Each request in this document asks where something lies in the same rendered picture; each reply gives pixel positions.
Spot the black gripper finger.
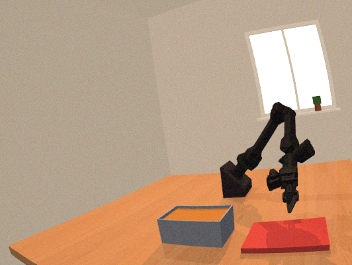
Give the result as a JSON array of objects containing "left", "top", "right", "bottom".
[
  {"left": 282, "top": 195, "right": 298, "bottom": 213},
  {"left": 280, "top": 178, "right": 298, "bottom": 204}
]

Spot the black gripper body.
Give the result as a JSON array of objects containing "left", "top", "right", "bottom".
[{"left": 279, "top": 164, "right": 299, "bottom": 197}]

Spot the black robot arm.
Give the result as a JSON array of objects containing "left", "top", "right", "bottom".
[{"left": 229, "top": 101, "right": 315, "bottom": 191}]

